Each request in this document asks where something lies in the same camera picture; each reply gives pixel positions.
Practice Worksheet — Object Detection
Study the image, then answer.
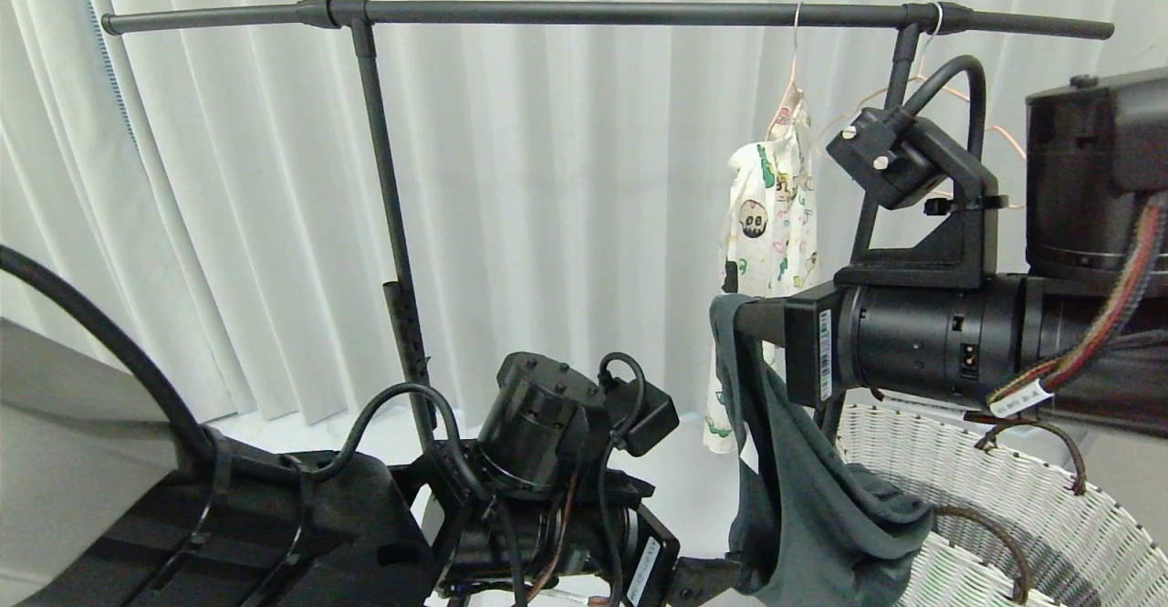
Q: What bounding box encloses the black clothes rack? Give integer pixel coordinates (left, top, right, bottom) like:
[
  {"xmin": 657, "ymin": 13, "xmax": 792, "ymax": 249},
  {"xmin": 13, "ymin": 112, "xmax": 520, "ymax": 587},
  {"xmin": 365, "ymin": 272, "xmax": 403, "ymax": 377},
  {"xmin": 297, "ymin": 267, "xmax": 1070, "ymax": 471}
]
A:
[{"xmin": 100, "ymin": 0, "xmax": 1116, "ymax": 462}]

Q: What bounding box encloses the dark grey garment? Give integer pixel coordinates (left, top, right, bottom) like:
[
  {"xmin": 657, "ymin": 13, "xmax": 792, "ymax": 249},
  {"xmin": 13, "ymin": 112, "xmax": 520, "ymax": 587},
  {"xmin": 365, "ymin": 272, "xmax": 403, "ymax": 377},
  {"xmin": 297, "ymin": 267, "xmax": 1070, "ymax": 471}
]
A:
[{"xmin": 709, "ymin": 294, "xmax": 938, "ymax": 607}]

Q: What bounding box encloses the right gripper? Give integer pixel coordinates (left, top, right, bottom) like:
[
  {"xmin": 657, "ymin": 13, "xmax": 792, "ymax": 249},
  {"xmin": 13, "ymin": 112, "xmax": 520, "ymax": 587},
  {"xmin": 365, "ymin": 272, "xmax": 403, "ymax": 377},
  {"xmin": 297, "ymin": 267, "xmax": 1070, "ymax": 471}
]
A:
[{"xmin": 783, "ymin": 274, "xmax": 1029, "ymax": 409}]

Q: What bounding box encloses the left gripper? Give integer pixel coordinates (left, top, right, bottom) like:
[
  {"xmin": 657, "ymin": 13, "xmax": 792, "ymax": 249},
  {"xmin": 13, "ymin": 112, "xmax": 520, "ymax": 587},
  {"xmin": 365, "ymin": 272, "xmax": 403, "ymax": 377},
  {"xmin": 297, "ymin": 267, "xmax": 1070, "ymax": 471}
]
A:
[{"xmin": 436, "ymin": 488, "xmax": 683, "ymax": 607}]

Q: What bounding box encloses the pink clothes hanger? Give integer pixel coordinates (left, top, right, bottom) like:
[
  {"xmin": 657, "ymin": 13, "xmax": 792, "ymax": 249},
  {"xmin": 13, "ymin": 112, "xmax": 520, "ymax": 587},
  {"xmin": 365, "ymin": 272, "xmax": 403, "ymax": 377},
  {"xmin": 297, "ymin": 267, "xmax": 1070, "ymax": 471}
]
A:
[
  {"xmin": 765, "ymin": 3, "xmax": 808, "ymax": 142},
  {"xmin": 821, "ymin": 3, "xmax": 1027, "ymax": 211}
]

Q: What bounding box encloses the white laundry basket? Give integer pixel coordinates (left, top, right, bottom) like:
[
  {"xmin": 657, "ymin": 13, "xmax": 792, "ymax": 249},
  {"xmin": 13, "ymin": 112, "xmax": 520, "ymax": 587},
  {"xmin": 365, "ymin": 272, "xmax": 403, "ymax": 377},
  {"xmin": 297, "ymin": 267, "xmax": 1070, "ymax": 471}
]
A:
[{"xmin": 835, "ymin": 402, "xmax": 1168, "ymax": 607}]

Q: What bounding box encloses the cream printed garment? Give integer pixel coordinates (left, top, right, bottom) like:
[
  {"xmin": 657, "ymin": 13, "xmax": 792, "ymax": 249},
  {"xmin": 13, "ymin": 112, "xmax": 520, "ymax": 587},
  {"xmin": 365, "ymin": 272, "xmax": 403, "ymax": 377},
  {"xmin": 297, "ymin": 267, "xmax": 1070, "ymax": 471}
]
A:
[{"xmin": 703, "ymin": 87, "xmax": 819, "ymax": 455}]

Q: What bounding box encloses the white curtain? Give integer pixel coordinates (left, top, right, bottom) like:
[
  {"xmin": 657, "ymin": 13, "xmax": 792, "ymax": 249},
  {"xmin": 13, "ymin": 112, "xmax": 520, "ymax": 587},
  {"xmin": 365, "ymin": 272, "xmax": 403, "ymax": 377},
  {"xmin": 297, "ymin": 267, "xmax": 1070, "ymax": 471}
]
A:
[{"xmin": 0, "ymin": 0, "xmax": 1168, "ymax": 434}]

